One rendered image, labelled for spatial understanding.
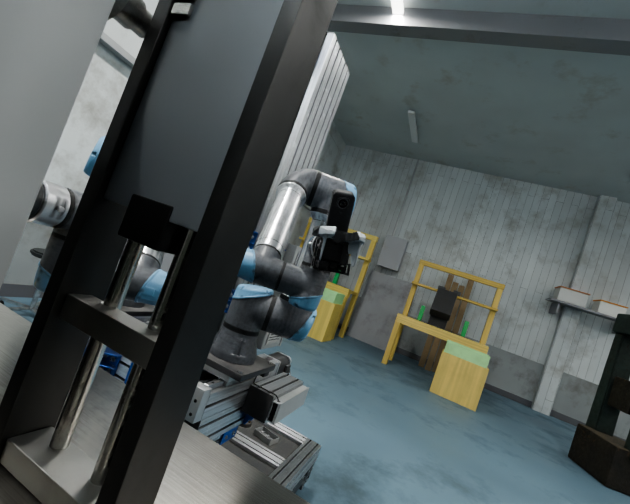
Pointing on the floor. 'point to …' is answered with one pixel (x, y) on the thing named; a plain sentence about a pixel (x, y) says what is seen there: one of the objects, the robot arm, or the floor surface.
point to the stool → (34, 293)
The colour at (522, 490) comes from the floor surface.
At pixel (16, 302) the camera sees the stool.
